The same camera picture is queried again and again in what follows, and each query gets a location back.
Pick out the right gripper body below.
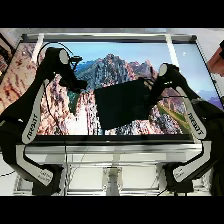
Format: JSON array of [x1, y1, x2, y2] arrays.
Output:
[[144, 77, 165, 102]]

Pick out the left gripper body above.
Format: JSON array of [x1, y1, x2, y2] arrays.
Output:
[[61, 76, 89, 95]]

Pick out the black jeans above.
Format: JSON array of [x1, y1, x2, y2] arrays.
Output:
[[93, 77, 158, 131]]

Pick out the red garment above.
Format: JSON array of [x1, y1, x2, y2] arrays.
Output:
[[206, 39, 224, 78]]

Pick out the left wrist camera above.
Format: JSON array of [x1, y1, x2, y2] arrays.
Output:
[[70, 55, 84, 65]]

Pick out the black cable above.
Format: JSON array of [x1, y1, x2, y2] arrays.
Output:
[[35, 41, 84, 196]]

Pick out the silver frame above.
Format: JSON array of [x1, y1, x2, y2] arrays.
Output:
[[0, 32, 224, 197]]

